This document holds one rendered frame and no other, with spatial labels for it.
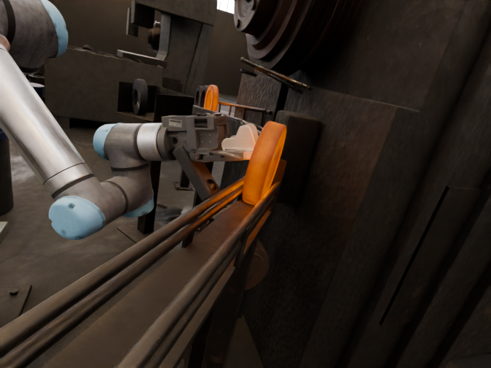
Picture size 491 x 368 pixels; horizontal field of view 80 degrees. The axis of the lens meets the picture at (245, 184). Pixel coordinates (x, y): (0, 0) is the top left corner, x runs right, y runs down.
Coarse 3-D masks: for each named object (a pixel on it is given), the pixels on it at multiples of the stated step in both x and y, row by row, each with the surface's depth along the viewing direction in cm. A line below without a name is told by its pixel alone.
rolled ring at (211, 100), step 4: (208, 88) 162; (212, 88) 155; (216, 88) 155; (208, 92) 163; (212, 92) 154; (216, 92) 154; (208, 96) 166; (212, 96) 154; (216, 96) 154; (208, 100) 167; (212, 100) 153; (216, 100) 154; (204, 104) 169; (208, 104) 167; (212, 104) 154; (216, 104) 154; (208, 108) 167; (212, 108) 154; (216, 108) 155
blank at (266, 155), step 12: (264, 132) 48; (276, 132) 48; (264, 144) 47; (276, 144) 47; (252, 156) 46; (264, 156) 46; (276, 156) 56; (252, 168) 47; (264, 168) 46; (276, 168) 60; (252, 180) 47; (264, 180) 47; (252, 192) 48; (264, 192) 53
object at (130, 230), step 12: (120, 84) 129; (132, 84) 134; (120, 96) 131; (156, 96) 116; (168, 96) 120; (180, 96) 125; (120, 108) 133; (132, 108) 138; (156, 108) 118; (168, 108) 122; (180, 108) 128; (192, 108) 133; (156, 120) 120; (156, 168) 140; (156, 180) 143; (156, 192) 146; (144, 216) 147; (120, 228) 150; (132, 228) 153; (144, 228) 148; (156, 228) 157; (132, 240) 144
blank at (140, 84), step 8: (136, 80) 127; (144, 80) 127; (136, 88) 128; (144, 88) 124; (136, 96) 132; (144, 96) 124; (136, 104) 130; (144, 104) 125; (136, 112) 130; (144, 112) 129
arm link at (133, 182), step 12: (120, 168) 59; (132, 168) 59; (144, 168) 61; (108, 180) 56; (120, 180) 57; (132, 180) 59; (144, 180) 61; (132, 192) 58; (144, 192) 61; (132, 204) 58; (144, 204) 62; (132, 216) 62
